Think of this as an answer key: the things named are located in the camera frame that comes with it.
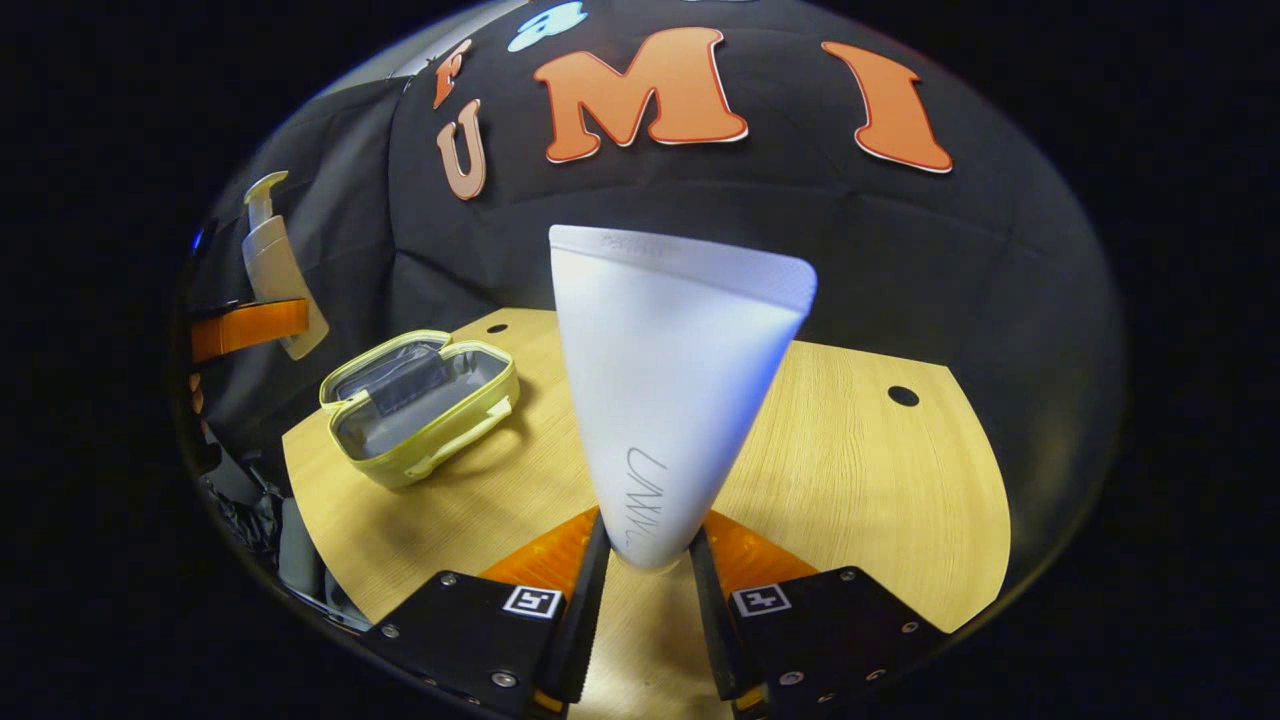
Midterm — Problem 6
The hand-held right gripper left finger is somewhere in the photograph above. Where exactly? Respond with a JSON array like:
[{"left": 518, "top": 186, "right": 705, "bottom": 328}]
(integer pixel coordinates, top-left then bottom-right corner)
[{"left": 365, "top": 508, "right": 611, "bottom": 716}]

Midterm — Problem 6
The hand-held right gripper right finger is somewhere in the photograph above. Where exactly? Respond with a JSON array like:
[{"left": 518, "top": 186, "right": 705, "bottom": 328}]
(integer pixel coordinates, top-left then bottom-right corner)
[{"left": 690, "top": 510, "right": 951, "bottom": 713}]

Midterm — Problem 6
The white pump bottle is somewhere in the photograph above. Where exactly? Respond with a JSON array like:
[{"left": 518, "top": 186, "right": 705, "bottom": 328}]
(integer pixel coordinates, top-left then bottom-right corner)
[{"left": 241, "top": 170, "right": 330, "bottom": 362}]

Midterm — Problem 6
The pale yellow small suitcase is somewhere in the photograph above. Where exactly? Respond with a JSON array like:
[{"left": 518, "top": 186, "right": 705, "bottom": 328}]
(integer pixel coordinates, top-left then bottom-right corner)
[{"left": 318, "top": 329, "right": 522, "bottom": 490}]

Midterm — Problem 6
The white squeeze tube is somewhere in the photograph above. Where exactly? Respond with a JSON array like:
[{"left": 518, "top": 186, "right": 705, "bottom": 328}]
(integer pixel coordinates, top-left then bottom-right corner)
[{"left": 548, "top": 224, "right": 819, "bottom": 574}]

